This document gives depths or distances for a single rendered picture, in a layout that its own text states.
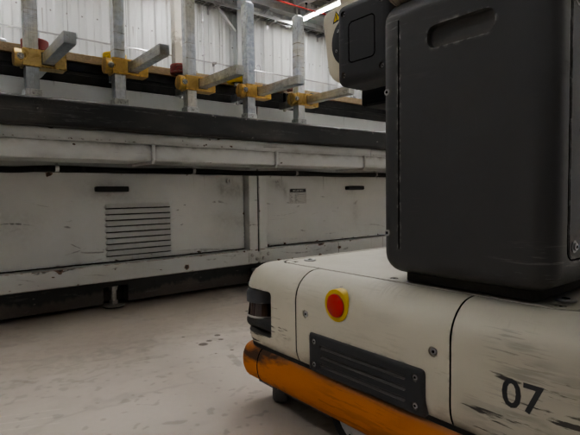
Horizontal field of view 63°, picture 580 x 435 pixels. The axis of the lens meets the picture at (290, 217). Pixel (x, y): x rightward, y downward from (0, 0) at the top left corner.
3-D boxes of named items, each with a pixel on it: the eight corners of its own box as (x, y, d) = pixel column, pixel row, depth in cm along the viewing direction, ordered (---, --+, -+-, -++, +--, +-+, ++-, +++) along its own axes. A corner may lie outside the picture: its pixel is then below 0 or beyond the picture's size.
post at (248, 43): (255, 128, 184) (253, 1, 182) (248, 127, 182) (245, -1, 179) (250, 129, 187) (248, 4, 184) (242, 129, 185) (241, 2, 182)
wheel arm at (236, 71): (244, 78, 151) (244, 64, 151) (236, 76, 149) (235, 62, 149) (183, 99, 185) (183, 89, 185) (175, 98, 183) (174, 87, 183)
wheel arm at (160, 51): (170, 59, 135) (170, 43, 135) (159, 56, 133) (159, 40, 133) (118, 86, 169) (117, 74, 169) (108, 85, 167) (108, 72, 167)
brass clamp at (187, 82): (216, 92, 171) (216, 78, 171) (181, 87, 163) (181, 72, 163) (208, 95, 176) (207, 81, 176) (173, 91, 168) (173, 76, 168)
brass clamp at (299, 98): (319, 107, 202) (319, 95, 202) (294, 104, 194) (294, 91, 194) (310, 109, 207) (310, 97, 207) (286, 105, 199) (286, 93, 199)
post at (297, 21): (305, 131, 200) (303, 15, 197) (299, 131, 197) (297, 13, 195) (299, 132, 202) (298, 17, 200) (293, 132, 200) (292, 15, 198)
